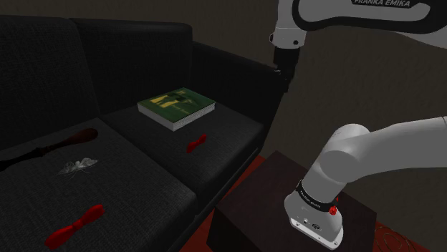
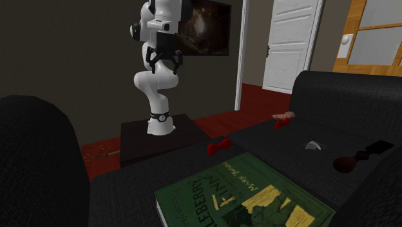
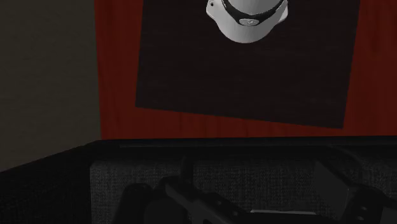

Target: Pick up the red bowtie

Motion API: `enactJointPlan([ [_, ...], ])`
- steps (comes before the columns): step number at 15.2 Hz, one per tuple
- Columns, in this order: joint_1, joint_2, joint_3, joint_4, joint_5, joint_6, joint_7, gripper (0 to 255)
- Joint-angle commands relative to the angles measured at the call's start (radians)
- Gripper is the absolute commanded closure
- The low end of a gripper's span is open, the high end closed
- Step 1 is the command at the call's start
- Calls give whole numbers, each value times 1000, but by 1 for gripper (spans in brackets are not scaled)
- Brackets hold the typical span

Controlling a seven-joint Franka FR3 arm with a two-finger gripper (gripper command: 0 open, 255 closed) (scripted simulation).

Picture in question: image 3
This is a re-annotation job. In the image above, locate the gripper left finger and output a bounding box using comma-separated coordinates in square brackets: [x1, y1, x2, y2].
[113, 155, 253, 224]

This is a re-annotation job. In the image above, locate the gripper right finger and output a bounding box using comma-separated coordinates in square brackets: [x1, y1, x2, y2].
[313, 160, 397, 224]

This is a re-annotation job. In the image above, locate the dark robot stand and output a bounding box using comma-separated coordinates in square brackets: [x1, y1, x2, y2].
[135, 0, 361, 130]

